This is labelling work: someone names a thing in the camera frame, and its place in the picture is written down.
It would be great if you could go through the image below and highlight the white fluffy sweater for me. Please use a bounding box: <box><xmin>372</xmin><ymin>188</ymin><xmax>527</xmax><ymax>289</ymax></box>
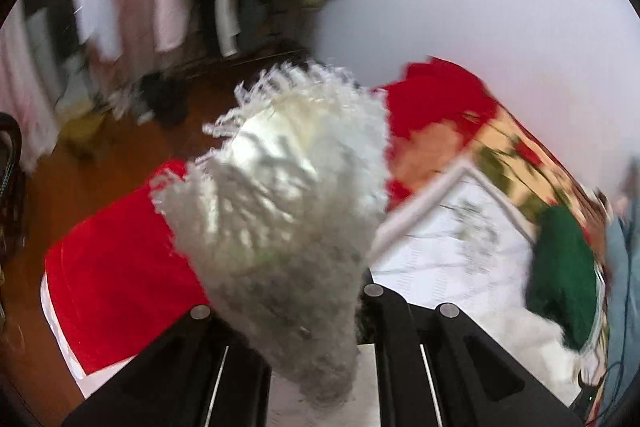
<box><xmin>151</xmin><ymin>62</ymin><xmax>390</xmax><ymax>409</ymax></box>

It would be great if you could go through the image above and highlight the white quilted floral mat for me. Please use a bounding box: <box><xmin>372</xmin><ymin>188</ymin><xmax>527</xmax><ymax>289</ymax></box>
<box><xmin>371</xmin><ymin>159</ymin><xmax>580</xmax><ymax>404</ymax></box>

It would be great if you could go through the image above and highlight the red floral blanket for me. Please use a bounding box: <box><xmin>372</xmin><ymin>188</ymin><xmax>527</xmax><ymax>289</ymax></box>
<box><xmin>41</xmin><ymin>58</ymin><xmax>606</xmax><ymax>395</ymax></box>

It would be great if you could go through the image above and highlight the dark green folded garment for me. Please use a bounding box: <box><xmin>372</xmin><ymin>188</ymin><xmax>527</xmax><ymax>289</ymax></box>
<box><xmin>525</xmin><ymin>206</ymin><xmax>601</xmax><ymax>351</ymax></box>

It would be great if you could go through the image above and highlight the blue-grey duvet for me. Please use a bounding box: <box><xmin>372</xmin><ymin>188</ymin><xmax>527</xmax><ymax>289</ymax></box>
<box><xmin>597</xmin><ymin>159</ymin><xmax>639</xmax><ymax>426</ymax></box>

